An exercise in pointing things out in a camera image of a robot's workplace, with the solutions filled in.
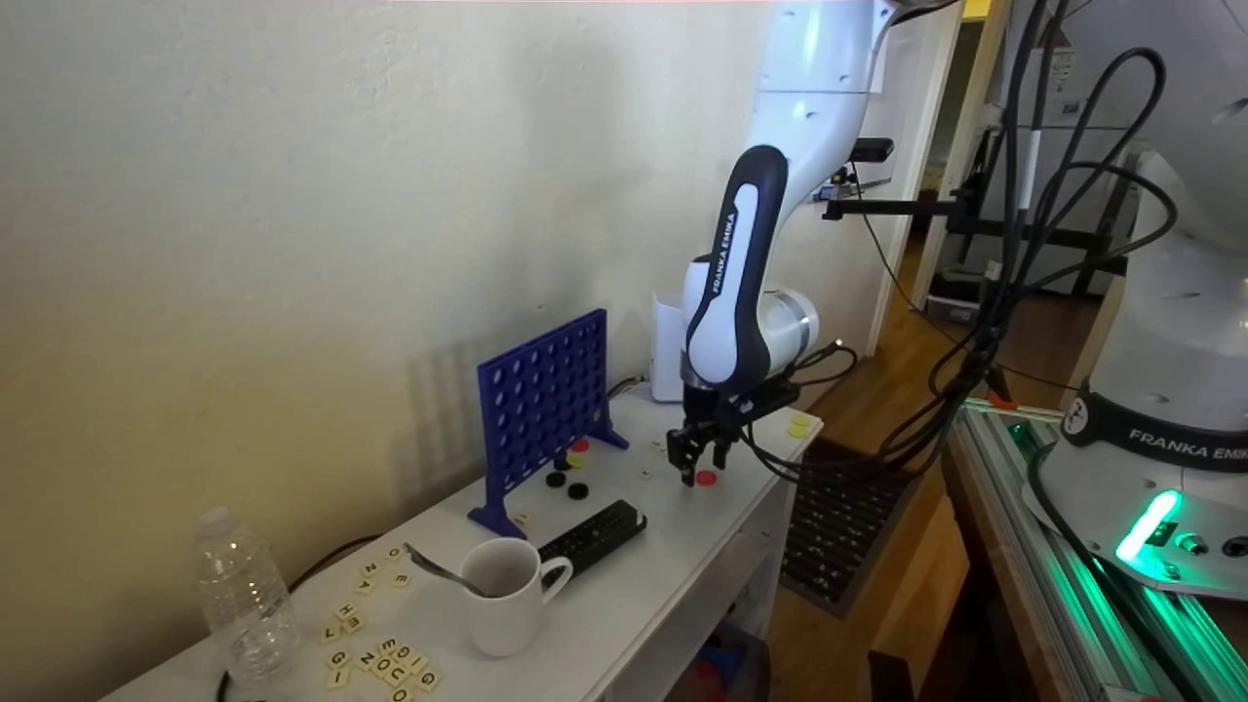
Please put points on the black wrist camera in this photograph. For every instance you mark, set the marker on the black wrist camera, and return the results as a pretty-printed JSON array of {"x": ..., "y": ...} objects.
[{"x": 774, "y": 396}]

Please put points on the small wooden letter tile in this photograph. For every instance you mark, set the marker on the small wooden letter tile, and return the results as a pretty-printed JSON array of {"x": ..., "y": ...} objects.
[
  {"x": 340, "y": 672},
  {"x": 391, "y": 551},
  {"x": 400, "y": 579},
  {"x": 332, "y": 631},
  {"x": 415, "y": 655},
  {"x": 367, "y": 582},
  {"x": 391, "y": 643},
  {"x": 400, "y": 694},
  {"x": 391, "y": 676},
  {"x": 367, "y": 655},
  {"x": 424, "y": 676},
  {"x": 350, "y": 611}
]

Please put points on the aluminium mounting rails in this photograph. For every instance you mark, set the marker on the aluminium mounting rails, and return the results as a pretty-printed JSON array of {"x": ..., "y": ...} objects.
[{"x": 1104, "y": 647}]

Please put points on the black floor vent grille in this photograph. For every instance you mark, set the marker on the black floor vent grille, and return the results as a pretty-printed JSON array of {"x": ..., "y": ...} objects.
[{"x": 844, "y": 547}]

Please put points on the black remote control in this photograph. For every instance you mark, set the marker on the black remote control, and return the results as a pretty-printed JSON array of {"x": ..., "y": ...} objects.
[{"x": 596, "y": 533}]

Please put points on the yellow game chip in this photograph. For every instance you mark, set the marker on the yellow game chip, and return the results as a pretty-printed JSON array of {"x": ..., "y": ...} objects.
[{"x": 569, "y": 458}]

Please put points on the white side table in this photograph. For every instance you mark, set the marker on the white side table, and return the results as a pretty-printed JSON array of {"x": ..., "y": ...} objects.
[{"x": 768, "y": 533}]

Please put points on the red black clamp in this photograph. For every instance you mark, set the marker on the red black clamp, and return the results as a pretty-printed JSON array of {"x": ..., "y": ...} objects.
[{"x": 1000, "y": 392}]

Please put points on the white metal cabinet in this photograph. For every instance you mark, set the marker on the white metal cabinet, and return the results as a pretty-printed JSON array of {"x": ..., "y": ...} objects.
[{"x": 1104, "y": 119}]

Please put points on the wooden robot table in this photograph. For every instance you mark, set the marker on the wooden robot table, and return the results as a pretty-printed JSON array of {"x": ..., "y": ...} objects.
[{"x": 1000, "y": 559}]

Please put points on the blue red plastic toy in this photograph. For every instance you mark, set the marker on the blue red plastic toy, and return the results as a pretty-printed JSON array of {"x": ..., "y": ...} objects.
[{"x": 722, "y": 666}]

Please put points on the blue connect four gameboard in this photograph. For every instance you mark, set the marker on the blue connect four gameboard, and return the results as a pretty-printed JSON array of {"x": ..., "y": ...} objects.
[{"x": 539, "y": 392}]

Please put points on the metal spoon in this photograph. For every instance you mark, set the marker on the metal spoon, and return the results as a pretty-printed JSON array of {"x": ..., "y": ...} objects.
[{"x": 430, "y": 565}]

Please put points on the clear plastic bottle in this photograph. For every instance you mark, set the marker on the clear plastic bottle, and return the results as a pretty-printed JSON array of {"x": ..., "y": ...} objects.
[{"x": 239, "y": 587}]

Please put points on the black stereo camera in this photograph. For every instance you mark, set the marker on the black stereo camera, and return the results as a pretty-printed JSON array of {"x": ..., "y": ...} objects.
[{"x": 869, "y": 148}]

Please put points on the black game chip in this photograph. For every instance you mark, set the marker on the black game chip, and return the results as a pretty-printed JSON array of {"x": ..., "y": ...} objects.
[
  {"x": 556, "y": 478},
  {"x": 580, "y": 487}
]

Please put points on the yellow sticky note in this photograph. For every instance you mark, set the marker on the yellow sticky note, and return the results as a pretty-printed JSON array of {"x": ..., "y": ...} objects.
[{"x": 801, "y": 426}]

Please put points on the black camera stand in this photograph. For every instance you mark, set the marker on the black camera stand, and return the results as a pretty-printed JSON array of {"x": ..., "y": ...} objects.
[{"x": 900, "y": 204}]

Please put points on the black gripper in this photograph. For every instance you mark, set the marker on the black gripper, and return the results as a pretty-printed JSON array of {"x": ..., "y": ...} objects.
[{"x": 713, "y": 416}]

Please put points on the white ceramic mug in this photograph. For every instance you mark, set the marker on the white ceramic mug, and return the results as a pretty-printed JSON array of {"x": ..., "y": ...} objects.
[{"x": 500, "y": 618}]

